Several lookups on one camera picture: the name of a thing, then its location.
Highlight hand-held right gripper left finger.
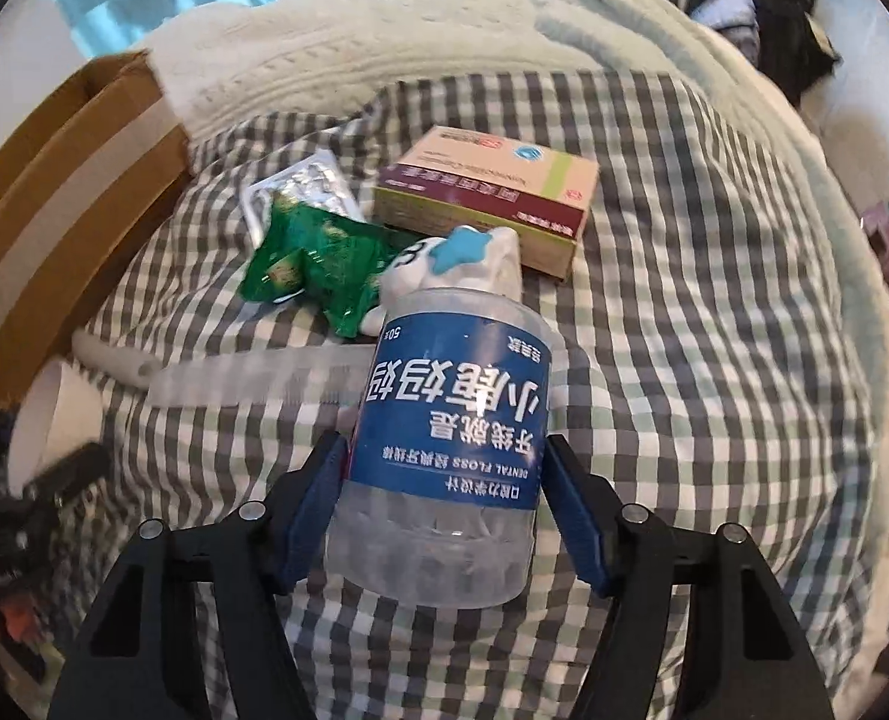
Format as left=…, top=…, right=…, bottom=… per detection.
left=47, top=431, right=350, bottom=720

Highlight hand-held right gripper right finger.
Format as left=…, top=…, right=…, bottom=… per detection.
left=545, top=433, right=839, bottom=720

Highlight white paper cup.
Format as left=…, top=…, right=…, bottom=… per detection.
left=5, top=358, right=108, bottom=496

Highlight clear floss jar blue label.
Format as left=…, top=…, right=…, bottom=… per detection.
left=325, top=289, right=558, bottom=610

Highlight brown cardboard box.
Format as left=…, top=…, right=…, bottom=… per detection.
left=0, top=51, right=191, bottom=406

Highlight white toothbrush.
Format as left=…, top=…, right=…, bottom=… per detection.
left=73, top=330, right=363, bottom=410

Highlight checked bed sheet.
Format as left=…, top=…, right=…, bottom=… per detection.
left=0, top=71, right=876, bottom=720

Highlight green snack packet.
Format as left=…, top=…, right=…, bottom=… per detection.
left=238, top=191, right=408, bottom=338

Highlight white plush toy blue star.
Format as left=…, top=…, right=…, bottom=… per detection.
left=373, top=223, right=524, bottom=331

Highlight silver blister pack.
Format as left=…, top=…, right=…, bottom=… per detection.
left=238, top=152, right=367, bottom=248

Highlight beige and maroon medicine box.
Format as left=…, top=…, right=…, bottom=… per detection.
left=371, top=125, right=602, bottom=284

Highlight cream knitted blanket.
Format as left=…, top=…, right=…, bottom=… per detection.
left=145, top=0, right=889, bottom=676

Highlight pile of dark clothes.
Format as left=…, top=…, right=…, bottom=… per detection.
left=688, top=0, right=843, bottom=106

